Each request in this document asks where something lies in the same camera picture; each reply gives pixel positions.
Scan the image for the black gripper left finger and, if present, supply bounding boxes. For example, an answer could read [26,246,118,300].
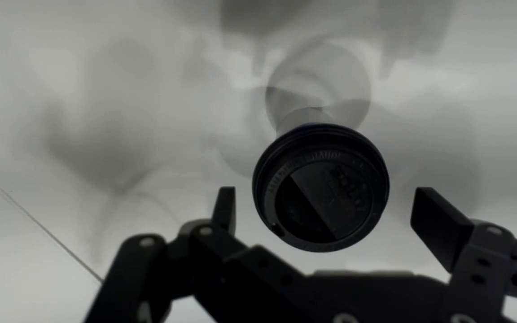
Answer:
[211,187,236,234]

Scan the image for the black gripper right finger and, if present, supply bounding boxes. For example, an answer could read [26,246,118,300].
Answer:
[411,187,473,273]

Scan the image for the black coffee cup lid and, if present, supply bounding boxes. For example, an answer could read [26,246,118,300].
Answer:
[251,124,389,254]

